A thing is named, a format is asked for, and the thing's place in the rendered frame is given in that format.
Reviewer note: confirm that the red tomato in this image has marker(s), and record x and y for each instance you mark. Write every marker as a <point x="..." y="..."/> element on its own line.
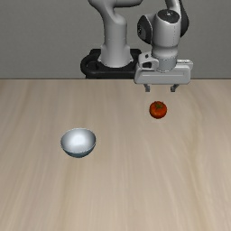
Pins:
<point x="158" y="110"/>

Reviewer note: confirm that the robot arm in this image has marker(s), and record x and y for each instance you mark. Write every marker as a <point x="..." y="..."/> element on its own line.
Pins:
<point x="115" y="39"/>

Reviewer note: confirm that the pale grey bowl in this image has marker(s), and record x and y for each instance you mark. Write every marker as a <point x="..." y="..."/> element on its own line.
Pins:
<point x="78" y="142"/>

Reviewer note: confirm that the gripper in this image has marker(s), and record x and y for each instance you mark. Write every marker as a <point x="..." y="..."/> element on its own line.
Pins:
<point x="162" y="75"/>

